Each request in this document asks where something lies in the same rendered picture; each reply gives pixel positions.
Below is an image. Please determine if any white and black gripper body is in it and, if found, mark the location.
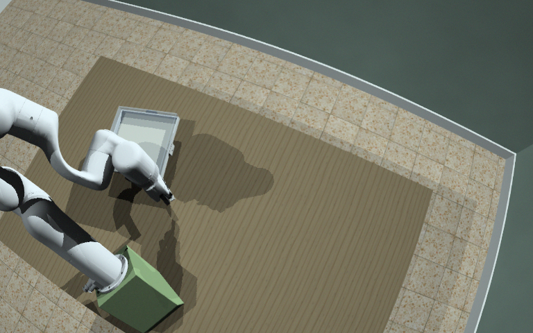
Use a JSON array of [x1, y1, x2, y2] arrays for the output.
[[141, 169, 169, 202]]

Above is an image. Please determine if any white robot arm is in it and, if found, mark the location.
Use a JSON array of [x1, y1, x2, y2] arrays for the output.
[[0, 88, 158, 293]]

